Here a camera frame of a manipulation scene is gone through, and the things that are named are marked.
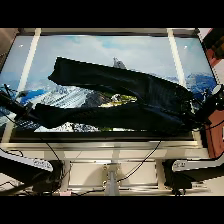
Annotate black cable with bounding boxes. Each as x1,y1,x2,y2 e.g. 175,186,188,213
41,139,66,169
116,139,164,184

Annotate dark jeans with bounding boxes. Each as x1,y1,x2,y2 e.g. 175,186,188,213
33,56,202,135

